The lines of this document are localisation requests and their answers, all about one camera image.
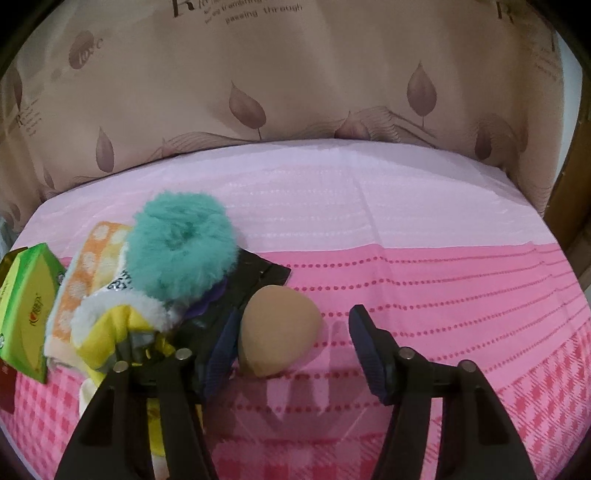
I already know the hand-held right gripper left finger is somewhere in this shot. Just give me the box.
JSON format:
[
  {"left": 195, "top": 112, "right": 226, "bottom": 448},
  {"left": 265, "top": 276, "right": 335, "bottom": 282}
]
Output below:
[{"left": 54, "top": 308, "right": 243, "bottom": 480}]

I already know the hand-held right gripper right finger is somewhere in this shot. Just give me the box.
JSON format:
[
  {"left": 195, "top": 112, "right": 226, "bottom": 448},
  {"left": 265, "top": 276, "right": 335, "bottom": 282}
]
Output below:
[{"left": 348, "top": 305, "right": 543, "bottom": 480}]

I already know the beige makeup sponge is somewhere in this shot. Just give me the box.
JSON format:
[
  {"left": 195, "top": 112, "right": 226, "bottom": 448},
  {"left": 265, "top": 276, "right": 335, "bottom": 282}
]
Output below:
[{"left": 238, "top": 285, "right": 324, "bottom": 377}]

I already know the black purple packet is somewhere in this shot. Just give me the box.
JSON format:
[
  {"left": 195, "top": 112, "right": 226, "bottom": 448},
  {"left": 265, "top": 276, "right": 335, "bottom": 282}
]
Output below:
[{"left": 175, "top": 249, "right": 293, "bottom": 398}]

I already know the pink checked blanket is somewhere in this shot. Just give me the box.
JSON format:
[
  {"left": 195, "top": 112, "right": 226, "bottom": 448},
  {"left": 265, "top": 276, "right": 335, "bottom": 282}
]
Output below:
[{"left": 0, "top": 136, "right": 591, "bottom": 480}]

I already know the teal fluffy scrunchie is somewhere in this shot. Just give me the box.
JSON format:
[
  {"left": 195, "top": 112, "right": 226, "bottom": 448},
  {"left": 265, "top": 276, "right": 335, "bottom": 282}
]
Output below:
[{"left": 126, "top": 193, "right": 241, "bottom": 308}]

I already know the yellow sock with white fluff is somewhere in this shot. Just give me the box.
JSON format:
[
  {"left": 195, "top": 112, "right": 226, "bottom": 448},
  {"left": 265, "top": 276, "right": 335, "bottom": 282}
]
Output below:
[{"left": 71, "top": 290, "right": 206, "bottom": 480}]

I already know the white printed packet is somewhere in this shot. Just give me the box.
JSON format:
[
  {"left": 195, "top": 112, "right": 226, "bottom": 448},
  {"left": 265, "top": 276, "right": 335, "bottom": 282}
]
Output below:
[{"left": 104, "top": 265, "right": 139, "bottom": 297}]

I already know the orange white checked towel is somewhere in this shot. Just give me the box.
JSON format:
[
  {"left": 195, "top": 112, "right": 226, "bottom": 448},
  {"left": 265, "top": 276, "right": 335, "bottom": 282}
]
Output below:
[{"left": 44, "top": 220, "right": 134, "bottom": 365}]

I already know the green tissue pack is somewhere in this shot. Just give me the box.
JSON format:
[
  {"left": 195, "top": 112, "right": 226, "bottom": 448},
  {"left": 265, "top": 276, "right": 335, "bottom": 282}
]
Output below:
[{"left": 0, "top": 243, "right": 68, "bottom": 385}]

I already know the dark red box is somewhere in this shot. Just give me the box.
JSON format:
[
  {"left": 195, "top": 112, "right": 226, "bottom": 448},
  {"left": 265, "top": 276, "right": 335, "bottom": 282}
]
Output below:
[{"left": 0, "top": 362, "right": 17, "bottom": 414}]

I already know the brown wooden door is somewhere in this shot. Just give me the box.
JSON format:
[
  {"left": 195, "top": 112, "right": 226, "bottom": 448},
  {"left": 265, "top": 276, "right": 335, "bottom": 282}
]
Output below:
[{"left": 545, "top": 41, "right": 591, "bottom": 289}]

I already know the beige leaf printed curtain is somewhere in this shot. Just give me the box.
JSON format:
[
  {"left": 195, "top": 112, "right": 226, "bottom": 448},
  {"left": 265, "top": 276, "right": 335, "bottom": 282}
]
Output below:
[{"left": 0, "top": 0, "right": 575, "bottom": 232}]

